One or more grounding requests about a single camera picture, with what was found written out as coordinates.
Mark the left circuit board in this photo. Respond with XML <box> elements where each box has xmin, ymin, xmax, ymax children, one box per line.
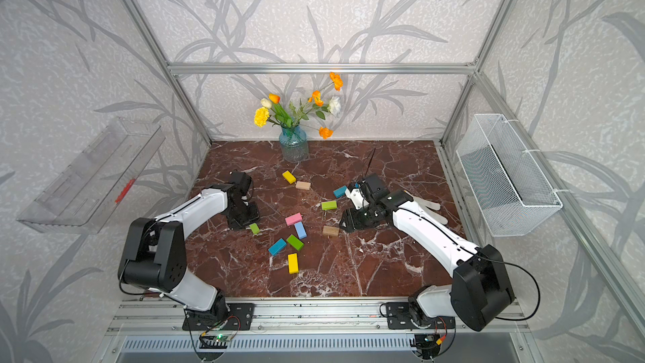
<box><xmin>198</xmin><ymin>333</ymin><xmax>237</xmax><ymax>350</ymax></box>

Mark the tan wooden block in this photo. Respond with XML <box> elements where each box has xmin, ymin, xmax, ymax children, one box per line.
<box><xmin>296</xmin><ymin>181</ymin><xmax>312</xmax><ymax>191</ymax></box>
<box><xmin>322</xmin><ymin>225</ymin><xmax>340</xmax><ymax>237</ymax></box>

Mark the light blue block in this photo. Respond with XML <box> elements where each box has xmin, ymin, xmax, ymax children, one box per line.
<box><xmin>294</xmin><ymin>221</ymin><xmax>307</xmax><ymax>240</ymax></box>

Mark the yellow block near vase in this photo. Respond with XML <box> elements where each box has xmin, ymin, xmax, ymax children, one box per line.
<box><xmin>282</xmin><ymin>171</ymin><xmax>297</xmax><ymax>184</ymax></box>

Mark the circuit board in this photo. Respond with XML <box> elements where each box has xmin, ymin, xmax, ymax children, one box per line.
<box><xmin>411</xmin><ymin>334</ymin><xmax>443</xmax><ymax>356</ymax></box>
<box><xmin>198</xmin><ymin>333</ymin><xmax>237</xmax><ymax>350</ymax></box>

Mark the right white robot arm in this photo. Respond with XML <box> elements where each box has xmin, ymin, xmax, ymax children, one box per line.
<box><xmin>339</xmin><ymin>188</ymin><xmax>515</xmax><ymax>332</ymax></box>

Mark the artificial flower bouquet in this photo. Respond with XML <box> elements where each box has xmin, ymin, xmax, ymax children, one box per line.
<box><xmin>254</xmin><ymin>90</ymin><xmax>341</xmax><ymax>139</ymax></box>

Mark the clear plastic wall shelf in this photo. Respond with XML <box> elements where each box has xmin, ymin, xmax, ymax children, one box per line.
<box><xmin>18</xmin><ymin>118</ymin><xmax>166</xmax><ymax>235</ymax></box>

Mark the tan wooden block upper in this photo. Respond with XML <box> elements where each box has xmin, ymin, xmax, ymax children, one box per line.
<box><xmin>296</xmin><ymin>181</ymin><xmax>312</xmax><ymax>191</ymax></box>

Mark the teal block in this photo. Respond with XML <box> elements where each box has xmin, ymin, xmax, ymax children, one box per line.
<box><xmin>269</xmin><ymin>239</ymin><xmax>287</xmax><ymax>256</ymax></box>
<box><xmin>334</xmin><ymin>186</ymin><xmax>347</xmax><ymax>198</ymax></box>

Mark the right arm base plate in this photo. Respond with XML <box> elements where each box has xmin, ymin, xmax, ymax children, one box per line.
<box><xmin>380</xmin><ymin>302</ymin><xmax>455</xmax><ymax>330</ymax></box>

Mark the blue glass vase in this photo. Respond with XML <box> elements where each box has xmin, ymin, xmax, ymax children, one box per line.
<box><xmin>279</xmin><ymin>126</ymin><xmax>309</xmax><ymax>163</ymax></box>

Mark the right circuit board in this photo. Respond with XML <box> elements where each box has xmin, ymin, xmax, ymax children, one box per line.
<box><xmin>411</xmin><ymin>334</ymin><xmax>443</xmax><ymax>356</ymax></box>

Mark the white glove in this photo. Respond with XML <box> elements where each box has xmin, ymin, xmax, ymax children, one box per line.
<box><xmin>413</xmin><ymin>197</ymin><xmax>448</xmax><ymax>226</ymax></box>

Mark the light green block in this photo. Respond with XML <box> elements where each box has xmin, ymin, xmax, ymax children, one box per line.
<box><xmin>321</xmin><ymin>201</ymin><xmax>338</xmax><ymax>211</ymax></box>

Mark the yellow block front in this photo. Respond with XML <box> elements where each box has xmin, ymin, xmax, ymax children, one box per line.
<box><xmin>288</xmin><ymin>253</ymin><xmax>299</xmax><ymax>274</ymax></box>

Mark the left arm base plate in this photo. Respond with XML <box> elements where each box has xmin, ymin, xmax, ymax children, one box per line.
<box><xmin>182</xmin><ymin>302</ymin><xmax>255</xmax><ymax>332</ymax></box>

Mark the green block lower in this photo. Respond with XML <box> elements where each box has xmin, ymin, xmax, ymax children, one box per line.
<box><xmin>287</xmin><ymin>235</ymin><xmax>304</xmax><ymax>251</ymax></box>

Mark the pink block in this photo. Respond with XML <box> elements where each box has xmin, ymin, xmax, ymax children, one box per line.
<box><xmin>285</xmin><ymin>213</ymin><xmax>302</xmax><ymax>226</ymax></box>

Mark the white wire mesh basket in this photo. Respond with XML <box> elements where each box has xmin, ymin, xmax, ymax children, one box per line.
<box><xmin>456</xmin><ymin>114</ymin><xmax>563</xmax><ymax>237</ymax></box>

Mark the tan wooden block lower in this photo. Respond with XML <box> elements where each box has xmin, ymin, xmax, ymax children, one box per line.
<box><xmin>322</xmin><ymin>225</ymin><xmax>340</xmax><ymax>237</ymax></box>

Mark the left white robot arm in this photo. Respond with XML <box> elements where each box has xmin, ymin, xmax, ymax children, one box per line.
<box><xmin>118</xmin><ymin>176</ymin><xmax>260</xmax><ymax>317</ymax></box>

